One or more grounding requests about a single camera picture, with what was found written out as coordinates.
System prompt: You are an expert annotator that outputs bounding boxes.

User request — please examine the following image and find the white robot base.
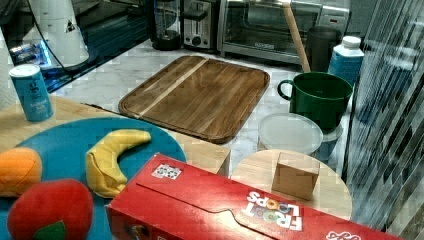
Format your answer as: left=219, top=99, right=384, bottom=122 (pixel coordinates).
left=23, top=0, right=89, bottom=67

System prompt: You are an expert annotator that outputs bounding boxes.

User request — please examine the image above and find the wooden cutting board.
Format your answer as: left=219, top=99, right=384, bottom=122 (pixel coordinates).
left=118, top=56, right=270, bottom=144

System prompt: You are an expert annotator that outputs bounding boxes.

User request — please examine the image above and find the light wooden board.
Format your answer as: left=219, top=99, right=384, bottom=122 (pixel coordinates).
left=0, top=96, right=231, bottom=176

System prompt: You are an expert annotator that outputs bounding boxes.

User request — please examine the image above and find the clear plastic container lid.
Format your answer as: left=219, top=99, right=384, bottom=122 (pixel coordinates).
left=258, top=113, right=323, bottom=155

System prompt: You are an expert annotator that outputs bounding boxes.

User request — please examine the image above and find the red Froot Loops box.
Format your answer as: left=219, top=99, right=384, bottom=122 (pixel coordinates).
left=106, top=154, right=402, bottom=240

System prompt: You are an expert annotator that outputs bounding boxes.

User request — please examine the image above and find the silver toaster oven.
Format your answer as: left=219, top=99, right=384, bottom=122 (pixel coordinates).
left=217, top=0, right=351, bottom=64

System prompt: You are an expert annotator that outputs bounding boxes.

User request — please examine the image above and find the round wooden lid with knob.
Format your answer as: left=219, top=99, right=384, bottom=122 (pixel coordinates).
left=231, top=149, right=352, bottom=220

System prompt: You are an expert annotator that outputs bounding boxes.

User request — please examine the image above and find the silver toaster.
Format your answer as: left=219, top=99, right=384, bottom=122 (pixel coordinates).
left=181, top=0, right=219, bottom=51

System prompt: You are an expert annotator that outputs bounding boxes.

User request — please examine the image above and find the black blender base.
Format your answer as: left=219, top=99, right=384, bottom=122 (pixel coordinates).
left=152, top=0, right=181, bottom=51

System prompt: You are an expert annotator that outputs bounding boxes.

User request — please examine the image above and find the yellow plush banana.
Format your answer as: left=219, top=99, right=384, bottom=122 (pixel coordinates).
left=85, top=129, right=151, bottom=198

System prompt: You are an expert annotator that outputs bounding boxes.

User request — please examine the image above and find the dark grey cup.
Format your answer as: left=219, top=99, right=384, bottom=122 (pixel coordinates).
left=305, top=26, right=342, bottom=72

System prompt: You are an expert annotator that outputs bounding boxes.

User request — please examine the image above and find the white and blue bottle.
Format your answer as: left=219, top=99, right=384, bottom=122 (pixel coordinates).
left=327, top=36, right=364, bottom=86

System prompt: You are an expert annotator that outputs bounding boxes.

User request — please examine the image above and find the blue round plate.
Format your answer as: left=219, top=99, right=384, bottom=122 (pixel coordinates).
left=0, top=116, right=187, bottom=240

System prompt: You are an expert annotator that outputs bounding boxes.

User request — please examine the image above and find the red plush apple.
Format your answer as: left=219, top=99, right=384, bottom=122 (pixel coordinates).
left=7, top=179, right=94, bottom=240

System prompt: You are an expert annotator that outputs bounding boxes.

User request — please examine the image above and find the blue salt canister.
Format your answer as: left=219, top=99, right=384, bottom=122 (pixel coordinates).
left=9, top=64, right=53, bottom=122

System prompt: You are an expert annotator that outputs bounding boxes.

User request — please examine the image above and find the orange plush fruit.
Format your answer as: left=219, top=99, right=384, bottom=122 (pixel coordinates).
left=0, top=147, right=42, bottom=197

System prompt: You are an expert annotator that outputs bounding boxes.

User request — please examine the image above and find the green pot with handle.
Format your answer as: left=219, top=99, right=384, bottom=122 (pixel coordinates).
left=277, top=72, right=353, bottom=132

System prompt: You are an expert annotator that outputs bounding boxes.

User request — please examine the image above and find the wooden stick handle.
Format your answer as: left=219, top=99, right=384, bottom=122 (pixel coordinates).
left=282, top=2, right=310, bottom=72

